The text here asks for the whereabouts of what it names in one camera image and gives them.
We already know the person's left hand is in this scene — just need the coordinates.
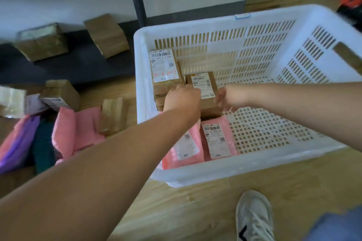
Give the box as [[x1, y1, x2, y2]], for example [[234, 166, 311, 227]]
[[163, 84, 202, 121]]

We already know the person's right hand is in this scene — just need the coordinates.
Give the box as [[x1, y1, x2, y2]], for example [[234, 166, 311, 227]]
[[215, 85, 252, 113]]

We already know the thin plain cardboard box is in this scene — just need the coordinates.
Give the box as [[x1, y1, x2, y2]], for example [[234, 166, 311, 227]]
[[154, 85, 177, 112]]

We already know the long white label cardboard box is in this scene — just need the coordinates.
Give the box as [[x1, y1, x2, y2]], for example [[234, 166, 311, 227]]
[[185, 72, 224, 119]]

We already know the small cardboard parcel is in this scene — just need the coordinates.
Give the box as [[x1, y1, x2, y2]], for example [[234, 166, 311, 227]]
[[149, 49, 185, 89]]

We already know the white plastic crate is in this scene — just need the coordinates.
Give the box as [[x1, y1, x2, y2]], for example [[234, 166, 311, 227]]
[[133, 4, 362, 188]]

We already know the plain brown box shelf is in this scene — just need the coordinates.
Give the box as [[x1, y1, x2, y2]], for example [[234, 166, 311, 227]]
[[83, 13, 130, 59]]

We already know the pink purple teal mailers pile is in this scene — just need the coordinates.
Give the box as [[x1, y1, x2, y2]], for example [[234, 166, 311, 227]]
[[0, 107, 106, 165]]

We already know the pile of cardboard parcels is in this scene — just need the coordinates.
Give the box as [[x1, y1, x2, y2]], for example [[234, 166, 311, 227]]
[[0, 79, 129, 137]]

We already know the teal mailer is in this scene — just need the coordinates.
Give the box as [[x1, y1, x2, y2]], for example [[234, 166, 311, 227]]
[[32, 119, 57, 175]]

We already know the taped box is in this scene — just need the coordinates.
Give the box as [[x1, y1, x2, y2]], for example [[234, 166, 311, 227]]
[[15, 23, 69, 63]]

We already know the purple mailer bag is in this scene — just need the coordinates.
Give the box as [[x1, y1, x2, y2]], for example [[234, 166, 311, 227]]
[[0, 115, 41, 175]]

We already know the person's left forearm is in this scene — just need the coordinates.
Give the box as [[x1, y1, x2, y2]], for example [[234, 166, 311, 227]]
[[0, 109, 198, 241]]

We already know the person's right forearm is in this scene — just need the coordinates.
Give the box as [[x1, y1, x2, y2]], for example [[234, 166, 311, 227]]
[[248, 81, 362, 151]]

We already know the person's right white shoe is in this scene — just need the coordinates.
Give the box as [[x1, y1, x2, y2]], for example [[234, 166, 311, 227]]
[[235, 189, 275, 241]]

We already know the person's right leg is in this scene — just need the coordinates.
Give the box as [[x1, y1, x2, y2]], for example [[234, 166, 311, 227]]
[[304, 206, 362, 241]]

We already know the black metal shelf rack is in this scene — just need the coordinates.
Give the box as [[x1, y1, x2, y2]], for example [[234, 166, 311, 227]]
[[0, 0, 147, 86]]

